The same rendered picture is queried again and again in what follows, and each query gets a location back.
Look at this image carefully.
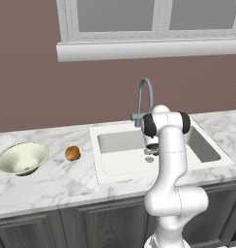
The brown round cup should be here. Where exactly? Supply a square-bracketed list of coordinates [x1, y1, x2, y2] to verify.
[64, 144, 82, 163]

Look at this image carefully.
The pale green bowl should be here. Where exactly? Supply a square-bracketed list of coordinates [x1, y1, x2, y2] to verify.
[0, 139, 49, 177]

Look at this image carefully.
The white window frame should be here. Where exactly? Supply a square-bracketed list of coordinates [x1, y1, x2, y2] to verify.
[55, 0, 236, 63]

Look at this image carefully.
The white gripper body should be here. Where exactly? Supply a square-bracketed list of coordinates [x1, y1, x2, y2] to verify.
[143, 135, 161, 152]

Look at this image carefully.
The white kitchen sink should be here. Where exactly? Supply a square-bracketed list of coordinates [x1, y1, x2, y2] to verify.
[88, 116, 236, 185]

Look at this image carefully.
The dark grey cupboard door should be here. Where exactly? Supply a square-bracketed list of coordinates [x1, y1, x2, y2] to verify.
[59, 196, 149, 248]
[182, 184, 236, 248]
[0, 210, 62, 248]

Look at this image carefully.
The grey curved tap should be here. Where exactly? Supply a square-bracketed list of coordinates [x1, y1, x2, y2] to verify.
[130, 77, 155, 129]

